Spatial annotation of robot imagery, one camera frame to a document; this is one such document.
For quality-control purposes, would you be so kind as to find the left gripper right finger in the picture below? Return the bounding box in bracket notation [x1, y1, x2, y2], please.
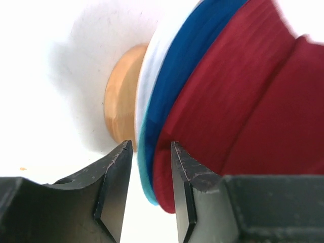
[171, 142, 239, 243]

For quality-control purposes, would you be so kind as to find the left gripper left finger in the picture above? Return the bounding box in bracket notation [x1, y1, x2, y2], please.
[46, 140, 133, 242]

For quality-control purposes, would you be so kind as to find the teal bucket hat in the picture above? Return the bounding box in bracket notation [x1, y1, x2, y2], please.
[135, 119, 158, 206]

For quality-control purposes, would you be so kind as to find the dark red hat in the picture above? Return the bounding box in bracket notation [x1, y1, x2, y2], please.
[153, 1, 323, 213]

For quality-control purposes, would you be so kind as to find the white bucket hat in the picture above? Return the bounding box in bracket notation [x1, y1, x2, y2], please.
[134, 1, 199, 143]

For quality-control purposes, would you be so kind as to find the blue hat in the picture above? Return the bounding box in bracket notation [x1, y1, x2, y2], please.
[142, 1, 245, 186]

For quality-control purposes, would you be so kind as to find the wooden hat stand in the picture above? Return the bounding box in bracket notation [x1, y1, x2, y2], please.
[104, 43, 148, 151]

